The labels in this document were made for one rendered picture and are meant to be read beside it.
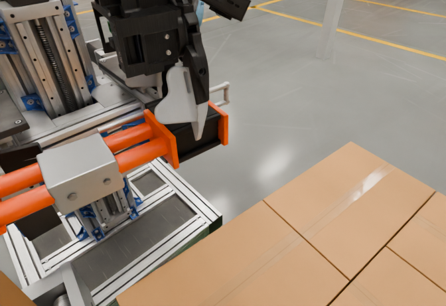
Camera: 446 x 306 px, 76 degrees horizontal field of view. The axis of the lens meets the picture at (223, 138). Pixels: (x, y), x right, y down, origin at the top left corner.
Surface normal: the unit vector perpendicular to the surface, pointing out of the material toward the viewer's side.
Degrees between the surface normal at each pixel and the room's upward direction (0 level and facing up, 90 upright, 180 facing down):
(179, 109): 72
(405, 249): 0
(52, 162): 0
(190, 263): 0
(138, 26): 91
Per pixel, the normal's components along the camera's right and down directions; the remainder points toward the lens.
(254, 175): 0.00, -0.77
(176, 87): 0.55, 0.26
